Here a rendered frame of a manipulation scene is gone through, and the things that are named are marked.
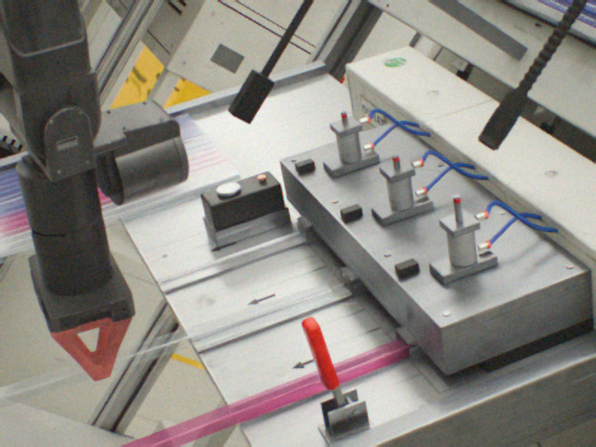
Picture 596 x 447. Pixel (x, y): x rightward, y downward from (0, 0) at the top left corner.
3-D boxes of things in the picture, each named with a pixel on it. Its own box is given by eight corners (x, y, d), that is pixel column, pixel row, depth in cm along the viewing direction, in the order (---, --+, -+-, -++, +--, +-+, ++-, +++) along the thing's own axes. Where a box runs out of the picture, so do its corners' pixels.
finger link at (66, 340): (126, 336, 99) (108, 247, 95) (148, 381, 94) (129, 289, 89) (50, 358, 98) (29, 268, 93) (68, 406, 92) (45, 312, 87)
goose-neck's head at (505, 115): (483, 145, 81) (519, 92, 80) (471, 136, 83) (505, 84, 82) (500, 155, 82) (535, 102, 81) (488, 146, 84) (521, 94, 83)
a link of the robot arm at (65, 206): (2, 147, 85) (29, 175, 81) (85, 120, 88) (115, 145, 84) (20, 225, 89) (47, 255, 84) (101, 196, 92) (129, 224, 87)
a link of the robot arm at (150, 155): (-5, 64, 83) (40, 116, 77) (135, 23, 88) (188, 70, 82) (20, 195, 90) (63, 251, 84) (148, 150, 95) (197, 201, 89)
